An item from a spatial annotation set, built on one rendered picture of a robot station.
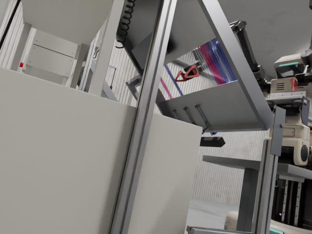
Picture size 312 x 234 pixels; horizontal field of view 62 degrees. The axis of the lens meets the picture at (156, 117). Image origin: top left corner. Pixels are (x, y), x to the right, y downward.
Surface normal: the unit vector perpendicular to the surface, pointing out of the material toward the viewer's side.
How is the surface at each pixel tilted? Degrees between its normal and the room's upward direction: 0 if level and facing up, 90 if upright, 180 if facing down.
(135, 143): 90
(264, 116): 90
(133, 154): 90
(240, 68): 90
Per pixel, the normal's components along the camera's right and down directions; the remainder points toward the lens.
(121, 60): 0.49, -0.06
